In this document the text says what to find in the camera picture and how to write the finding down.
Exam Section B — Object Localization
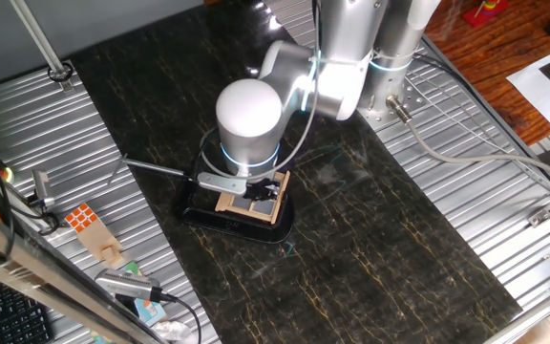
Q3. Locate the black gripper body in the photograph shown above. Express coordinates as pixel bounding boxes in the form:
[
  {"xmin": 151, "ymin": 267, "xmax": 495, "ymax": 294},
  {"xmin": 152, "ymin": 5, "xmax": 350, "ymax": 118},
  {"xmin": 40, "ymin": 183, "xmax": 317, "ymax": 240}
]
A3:
[{"xmin": 243, "ymin": 179, "xmax": 269, "ymax": 201}]

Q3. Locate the wooden sliding window model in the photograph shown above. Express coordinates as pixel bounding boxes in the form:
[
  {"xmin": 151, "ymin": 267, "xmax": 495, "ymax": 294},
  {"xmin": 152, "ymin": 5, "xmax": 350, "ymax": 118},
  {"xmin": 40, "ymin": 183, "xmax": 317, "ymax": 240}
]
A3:
[{"xmin": 214, "ymin": 170, "xmax": 291, "ymax": 226}]

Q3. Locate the black C-clamp with screw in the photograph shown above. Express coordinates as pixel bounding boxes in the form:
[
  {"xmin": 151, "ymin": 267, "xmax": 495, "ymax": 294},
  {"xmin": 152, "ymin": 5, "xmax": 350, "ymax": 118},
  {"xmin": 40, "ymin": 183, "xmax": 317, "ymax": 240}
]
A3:
[{"xmin": 107, "ymin": 153, "xmax": 296, "ymax": 245}]

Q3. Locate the dark marble mat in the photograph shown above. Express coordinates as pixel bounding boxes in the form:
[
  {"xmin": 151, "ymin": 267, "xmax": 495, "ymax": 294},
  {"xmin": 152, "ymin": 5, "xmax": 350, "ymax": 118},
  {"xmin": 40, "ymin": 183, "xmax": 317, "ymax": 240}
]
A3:
[{"xmin": 69, "ymin": 0, "xmax": 524, "ymax": 344}]

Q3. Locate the colourful picture book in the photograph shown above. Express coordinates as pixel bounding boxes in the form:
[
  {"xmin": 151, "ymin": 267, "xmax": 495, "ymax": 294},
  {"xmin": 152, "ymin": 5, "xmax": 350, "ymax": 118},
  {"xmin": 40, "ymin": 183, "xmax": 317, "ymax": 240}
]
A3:
[{"xmin": 121, "ymin": 260, "xmax": 167, "ymax": 329}]

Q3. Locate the crumpled clear plastic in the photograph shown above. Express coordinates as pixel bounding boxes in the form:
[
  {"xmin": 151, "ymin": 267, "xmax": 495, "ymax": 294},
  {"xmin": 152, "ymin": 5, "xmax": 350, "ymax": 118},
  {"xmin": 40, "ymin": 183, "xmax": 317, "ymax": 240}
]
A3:
[{"xmin": 153, "ymin": 319, "xmax": 193, "ymax": 344}]

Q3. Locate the wooden house block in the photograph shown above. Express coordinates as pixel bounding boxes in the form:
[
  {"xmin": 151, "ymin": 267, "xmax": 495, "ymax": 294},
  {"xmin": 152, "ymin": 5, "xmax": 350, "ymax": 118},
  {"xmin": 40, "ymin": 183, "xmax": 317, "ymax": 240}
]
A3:
[{"xmin": 77, "ymin": 224, "xmax": 126, "ymax": 269}]

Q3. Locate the Rubik's cube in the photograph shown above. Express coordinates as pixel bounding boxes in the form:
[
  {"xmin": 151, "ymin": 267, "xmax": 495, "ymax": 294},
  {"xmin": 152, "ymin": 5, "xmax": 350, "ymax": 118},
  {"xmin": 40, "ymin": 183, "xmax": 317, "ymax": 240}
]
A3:
[{"xmin": 64, "ymin": 203, "xmax": 99, "ymax": 234}]

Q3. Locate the small grey clamp device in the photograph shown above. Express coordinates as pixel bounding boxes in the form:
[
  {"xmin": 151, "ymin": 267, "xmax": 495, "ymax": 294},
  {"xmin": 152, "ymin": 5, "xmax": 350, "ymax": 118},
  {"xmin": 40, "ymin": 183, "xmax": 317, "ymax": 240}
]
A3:
[{"xmin": 26, "ymin": 169, "xmax": 61, "ymax": 235}]

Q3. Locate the aluminium pole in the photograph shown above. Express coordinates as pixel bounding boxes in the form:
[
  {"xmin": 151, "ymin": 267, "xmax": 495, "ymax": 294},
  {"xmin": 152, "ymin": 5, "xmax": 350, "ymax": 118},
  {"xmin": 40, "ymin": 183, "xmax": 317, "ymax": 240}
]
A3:
[{"xmin": 10, "ymin": 0, "xmax": 75, "ymax": 92}]

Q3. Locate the red stacking toy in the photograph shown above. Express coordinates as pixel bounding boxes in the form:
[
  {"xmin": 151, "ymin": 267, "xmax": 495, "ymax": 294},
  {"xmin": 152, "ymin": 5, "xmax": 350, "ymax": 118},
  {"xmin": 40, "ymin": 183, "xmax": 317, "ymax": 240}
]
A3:
[{"xmin": 462, "ymin": 0, "xmax": 511, "ymax": 29}]

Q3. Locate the black keyboard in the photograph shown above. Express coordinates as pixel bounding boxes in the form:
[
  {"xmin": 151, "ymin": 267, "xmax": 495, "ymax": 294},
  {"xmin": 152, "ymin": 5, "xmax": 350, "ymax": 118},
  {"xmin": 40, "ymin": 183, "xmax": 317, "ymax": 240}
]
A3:
[{"xmin": 0, "ymin": 276, "xmax": 54, "ymax": 344}]

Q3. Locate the paper with marker print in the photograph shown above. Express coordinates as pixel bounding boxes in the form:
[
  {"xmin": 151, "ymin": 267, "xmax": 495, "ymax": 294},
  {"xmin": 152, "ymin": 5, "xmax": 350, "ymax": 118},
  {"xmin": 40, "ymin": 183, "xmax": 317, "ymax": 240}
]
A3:
[{"xmin": 506, "ymin": 46, "xmax": 550, "ymax": 128}]

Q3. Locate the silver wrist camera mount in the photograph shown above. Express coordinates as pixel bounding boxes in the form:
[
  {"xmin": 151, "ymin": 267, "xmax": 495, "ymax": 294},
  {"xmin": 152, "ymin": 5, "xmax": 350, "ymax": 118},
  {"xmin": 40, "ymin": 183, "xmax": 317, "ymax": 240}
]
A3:
[{"xmin": 197, "ymin": 170, "xmax": 250, "ymax": 196}]

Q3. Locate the arm wrist cable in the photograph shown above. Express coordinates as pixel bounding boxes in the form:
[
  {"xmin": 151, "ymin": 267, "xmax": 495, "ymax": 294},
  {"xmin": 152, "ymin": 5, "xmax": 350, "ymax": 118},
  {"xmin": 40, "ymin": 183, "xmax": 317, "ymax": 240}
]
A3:
[{"xmin": 198, "ymin": 47, "xmax": 323, "ymax": 183}]

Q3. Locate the black camera cable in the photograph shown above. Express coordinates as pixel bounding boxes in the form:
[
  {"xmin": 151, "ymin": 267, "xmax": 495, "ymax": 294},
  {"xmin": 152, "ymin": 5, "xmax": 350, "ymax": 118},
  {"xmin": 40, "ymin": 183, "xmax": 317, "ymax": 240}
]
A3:
[{"xmin": 159, "ymin": 291, "xmax": 203, "ymax": 344}]

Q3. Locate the silver camera on mount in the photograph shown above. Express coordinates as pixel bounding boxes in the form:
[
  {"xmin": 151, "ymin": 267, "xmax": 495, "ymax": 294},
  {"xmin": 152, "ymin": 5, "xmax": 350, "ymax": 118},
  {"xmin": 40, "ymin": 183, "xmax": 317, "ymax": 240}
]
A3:
[{"xmin": 94, "ymin": 268, "xmax": 164, "ymax": 303}]

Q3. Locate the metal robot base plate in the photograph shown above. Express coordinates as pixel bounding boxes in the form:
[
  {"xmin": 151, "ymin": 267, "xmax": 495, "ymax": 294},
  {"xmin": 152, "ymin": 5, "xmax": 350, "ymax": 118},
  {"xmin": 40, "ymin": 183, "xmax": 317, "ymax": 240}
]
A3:
[{"xmin": 355, "ymin": 59, "xmax": 432, "ymax": 133}]

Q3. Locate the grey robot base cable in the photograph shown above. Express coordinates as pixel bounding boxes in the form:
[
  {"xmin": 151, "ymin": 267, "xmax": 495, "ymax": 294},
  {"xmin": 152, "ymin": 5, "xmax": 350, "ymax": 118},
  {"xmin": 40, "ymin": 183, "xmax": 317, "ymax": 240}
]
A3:
[{"xmin": 385, "ymin": 95, "xmax": 550, "ymax": 190}]

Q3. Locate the aluminium frame beam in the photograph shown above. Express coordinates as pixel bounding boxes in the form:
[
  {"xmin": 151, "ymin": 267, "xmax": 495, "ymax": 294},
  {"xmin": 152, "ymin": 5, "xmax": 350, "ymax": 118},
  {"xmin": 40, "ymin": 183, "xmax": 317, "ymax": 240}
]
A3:
[{"xmin": 0, "ymin": 198, "xmax": 169, "ymax": 344}]

